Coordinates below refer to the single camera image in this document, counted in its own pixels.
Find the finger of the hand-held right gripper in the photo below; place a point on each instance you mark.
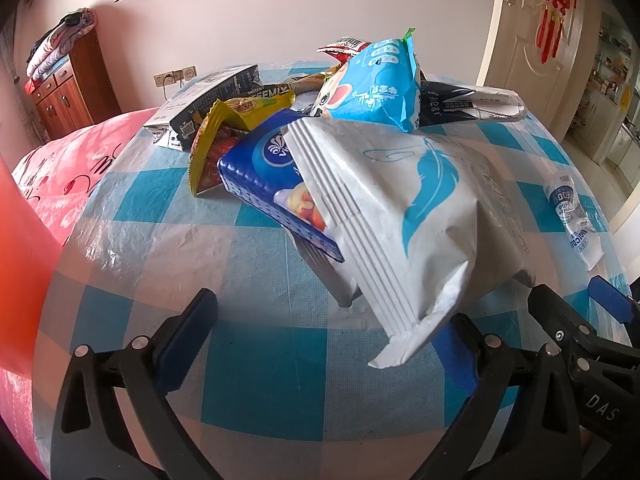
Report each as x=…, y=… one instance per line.
x=560, y=317
x=615, y=300

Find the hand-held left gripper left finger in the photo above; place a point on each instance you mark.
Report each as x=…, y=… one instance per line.
x=187, y=345

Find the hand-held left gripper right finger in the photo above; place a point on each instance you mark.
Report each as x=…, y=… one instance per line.
x=452, y=360

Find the small white blue-lettered packet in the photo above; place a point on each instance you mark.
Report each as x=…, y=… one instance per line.
x=575, y=225

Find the white bag with blue feather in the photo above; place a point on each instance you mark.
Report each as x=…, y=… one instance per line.
x=425, y=210

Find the orange plastic bucket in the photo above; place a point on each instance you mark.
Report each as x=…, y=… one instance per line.
x=25, y=260

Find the yellow snack wrapper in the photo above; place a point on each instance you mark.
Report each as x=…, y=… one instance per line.
x=210, y=150

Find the blue and yellow tissue pack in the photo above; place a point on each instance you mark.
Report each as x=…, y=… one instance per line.
x=260, y=160

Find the black and white packet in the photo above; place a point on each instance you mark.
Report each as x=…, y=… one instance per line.
x=480, y=102

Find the black and white carton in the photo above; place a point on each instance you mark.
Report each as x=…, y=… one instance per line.
x=215, y=90

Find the light blue snack bag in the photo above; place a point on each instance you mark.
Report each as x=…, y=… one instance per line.
x=380, y=85

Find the red and white wrapper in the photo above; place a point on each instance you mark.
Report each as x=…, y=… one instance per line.
x=345, y=45

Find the blue white checkered tablecloth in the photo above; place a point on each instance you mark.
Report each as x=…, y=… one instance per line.
x=165, y=240

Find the white cabinets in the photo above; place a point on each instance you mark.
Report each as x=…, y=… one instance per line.
x=622, y=150

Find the pink printed blanket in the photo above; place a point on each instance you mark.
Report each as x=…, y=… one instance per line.
x=65, y=170

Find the shelf with goods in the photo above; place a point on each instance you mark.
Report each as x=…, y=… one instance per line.
x=610, y=65

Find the white door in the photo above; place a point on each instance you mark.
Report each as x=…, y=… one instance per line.
x=520, y=60

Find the brown wooden cabinet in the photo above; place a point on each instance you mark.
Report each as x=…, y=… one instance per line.
x=75, y=95

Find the stack of folded blankets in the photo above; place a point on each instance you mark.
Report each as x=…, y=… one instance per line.
x=55, y=45

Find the beige wall socket strip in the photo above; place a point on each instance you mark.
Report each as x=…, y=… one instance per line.
x=175, y=76

